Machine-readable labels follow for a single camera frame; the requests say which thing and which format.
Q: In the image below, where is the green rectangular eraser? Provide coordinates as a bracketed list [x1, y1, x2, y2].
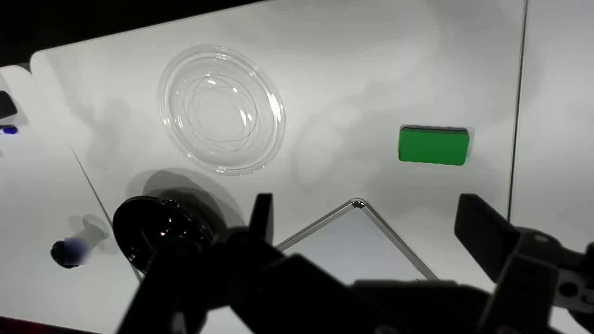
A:
[398, 124, 474, 167]

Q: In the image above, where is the small black block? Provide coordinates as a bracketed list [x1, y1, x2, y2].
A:
[0, 89, 19, 122]

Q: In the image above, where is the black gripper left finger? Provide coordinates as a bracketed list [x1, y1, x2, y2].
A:
[117, 193, 398, 334]

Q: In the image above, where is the white bottle blue-black cap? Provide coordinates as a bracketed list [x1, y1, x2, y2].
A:
[51, 215, 112, 271]

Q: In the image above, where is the clear round plastic lid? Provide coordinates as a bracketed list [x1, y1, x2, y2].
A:
[156, 42, 288, 176]

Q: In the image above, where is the black plastic bowl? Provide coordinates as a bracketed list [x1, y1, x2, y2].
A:
[112, 187, 229, 282]

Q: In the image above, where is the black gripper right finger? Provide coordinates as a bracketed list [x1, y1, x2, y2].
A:
[453, 193, 594, 334]

